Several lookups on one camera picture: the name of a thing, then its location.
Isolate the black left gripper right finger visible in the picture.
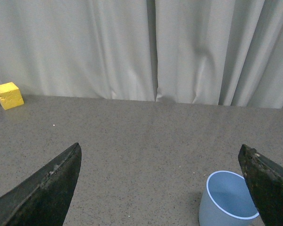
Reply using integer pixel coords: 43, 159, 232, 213
238, 144, 283, 226

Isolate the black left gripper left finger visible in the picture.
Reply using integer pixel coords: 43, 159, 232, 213
0, 143, 82, 226

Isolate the blue plastic cup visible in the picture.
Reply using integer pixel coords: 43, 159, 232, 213
199, 170, 259, 226

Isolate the yellow foam cube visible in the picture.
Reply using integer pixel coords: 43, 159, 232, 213
0, 82, 24, 110

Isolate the grey-green curtain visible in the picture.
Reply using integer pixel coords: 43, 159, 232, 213
0, 0, 283, 108

